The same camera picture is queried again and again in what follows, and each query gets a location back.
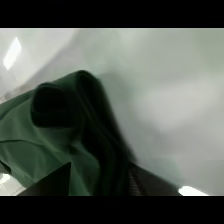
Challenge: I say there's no dark green shirt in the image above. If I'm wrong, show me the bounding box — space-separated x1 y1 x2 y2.
0 69 138 197

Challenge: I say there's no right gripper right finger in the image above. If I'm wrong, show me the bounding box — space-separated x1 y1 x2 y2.
128 163 183 197

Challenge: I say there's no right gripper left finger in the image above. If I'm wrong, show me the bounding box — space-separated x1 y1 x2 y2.
20 162 72 197

